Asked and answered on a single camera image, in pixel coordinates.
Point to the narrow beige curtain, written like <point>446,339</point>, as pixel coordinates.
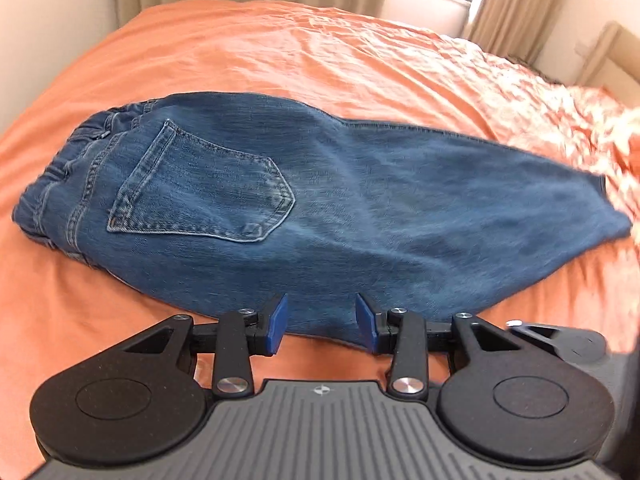
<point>515,5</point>

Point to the beige wooden furniture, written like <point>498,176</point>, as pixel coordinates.
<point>607,55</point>

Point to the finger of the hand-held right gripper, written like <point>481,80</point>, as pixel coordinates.
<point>525,329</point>

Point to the blue denim pants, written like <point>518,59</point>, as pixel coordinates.
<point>350,200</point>

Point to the orange bed sheet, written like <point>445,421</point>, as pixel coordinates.
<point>300,50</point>

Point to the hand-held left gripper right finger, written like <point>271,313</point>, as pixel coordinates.
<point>365,321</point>

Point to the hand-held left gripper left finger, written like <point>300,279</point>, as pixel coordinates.
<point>278,324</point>

